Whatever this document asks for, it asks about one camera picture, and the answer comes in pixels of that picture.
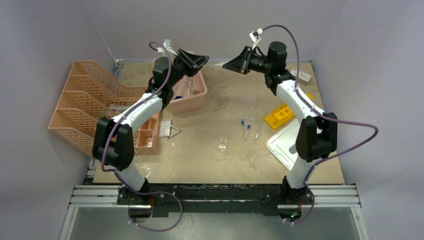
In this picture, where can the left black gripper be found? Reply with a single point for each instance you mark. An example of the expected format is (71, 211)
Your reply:
(193, 63)

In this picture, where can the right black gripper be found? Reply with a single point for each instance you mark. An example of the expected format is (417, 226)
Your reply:
(241, 64)

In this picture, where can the metal crucible tongs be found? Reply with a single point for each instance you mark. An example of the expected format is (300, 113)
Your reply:
(190, 86)

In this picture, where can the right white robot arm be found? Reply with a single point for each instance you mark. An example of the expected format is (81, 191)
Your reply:
(317, 136)

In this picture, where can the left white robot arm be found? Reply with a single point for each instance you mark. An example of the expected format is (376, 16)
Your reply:
(113, 143)

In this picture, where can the pink plastic bin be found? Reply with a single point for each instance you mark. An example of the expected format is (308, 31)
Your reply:
(192, 96)

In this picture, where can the clear plastic tube rack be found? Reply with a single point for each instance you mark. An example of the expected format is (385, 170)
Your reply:
(247, 108)

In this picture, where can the small white red box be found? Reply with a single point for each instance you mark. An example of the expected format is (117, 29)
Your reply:
(303, 77)

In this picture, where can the yellow test tube rack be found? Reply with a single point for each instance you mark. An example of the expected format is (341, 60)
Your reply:
(280, 116)

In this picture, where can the orange compartment organizer tray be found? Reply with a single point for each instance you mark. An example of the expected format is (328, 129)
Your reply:
(147, 136)

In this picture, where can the small glass beaker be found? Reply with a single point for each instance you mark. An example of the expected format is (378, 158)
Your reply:
(221, 144)

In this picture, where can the white plastic tray lid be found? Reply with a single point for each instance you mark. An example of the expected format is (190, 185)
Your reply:
(283, 144)

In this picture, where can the orange mesh file rack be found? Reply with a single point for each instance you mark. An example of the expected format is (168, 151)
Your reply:
(88, 95)

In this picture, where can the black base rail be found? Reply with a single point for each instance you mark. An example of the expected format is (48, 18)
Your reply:
(166, 198)

